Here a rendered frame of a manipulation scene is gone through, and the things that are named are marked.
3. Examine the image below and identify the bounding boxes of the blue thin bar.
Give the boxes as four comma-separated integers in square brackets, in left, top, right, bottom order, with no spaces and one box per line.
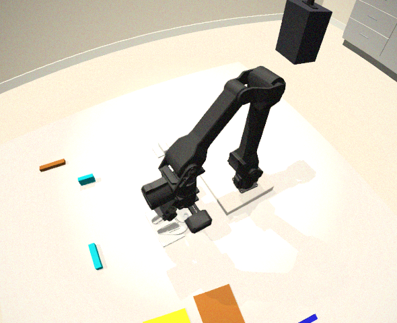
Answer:
[298,314,318,323]

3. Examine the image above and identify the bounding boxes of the cyan rectangular bar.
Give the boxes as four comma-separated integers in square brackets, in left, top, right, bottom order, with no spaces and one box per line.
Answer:
[88,243,103,271]

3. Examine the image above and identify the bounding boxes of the cyan rectangular block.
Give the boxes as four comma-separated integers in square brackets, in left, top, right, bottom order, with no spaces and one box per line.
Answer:
[78,174,96,186]

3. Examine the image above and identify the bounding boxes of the yellow flat bar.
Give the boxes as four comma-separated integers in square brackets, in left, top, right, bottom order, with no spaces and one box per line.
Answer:
[143,308,190,323]

